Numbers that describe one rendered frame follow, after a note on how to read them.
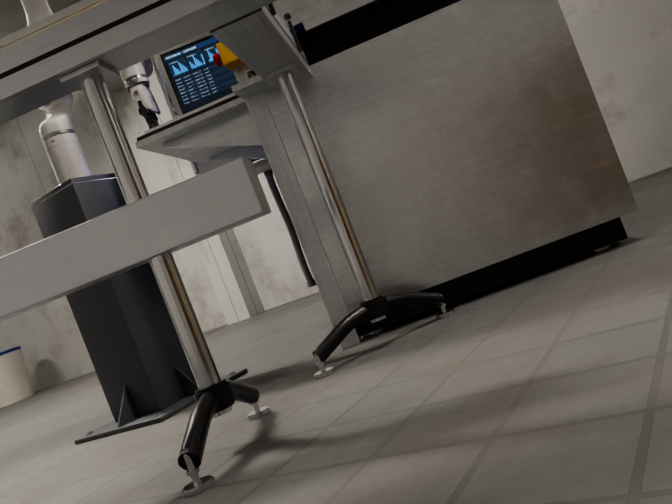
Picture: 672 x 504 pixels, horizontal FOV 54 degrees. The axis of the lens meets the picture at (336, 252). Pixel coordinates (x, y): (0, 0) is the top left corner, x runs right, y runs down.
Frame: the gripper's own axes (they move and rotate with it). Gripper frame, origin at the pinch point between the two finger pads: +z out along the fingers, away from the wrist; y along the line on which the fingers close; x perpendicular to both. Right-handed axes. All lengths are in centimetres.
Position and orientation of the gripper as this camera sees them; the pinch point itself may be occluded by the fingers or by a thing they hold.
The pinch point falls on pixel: (155, 129)
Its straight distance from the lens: 241.7
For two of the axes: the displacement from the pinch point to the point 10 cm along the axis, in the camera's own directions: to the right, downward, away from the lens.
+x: -9.2, 3.7, 1.3
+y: 1.2, -0.5, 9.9
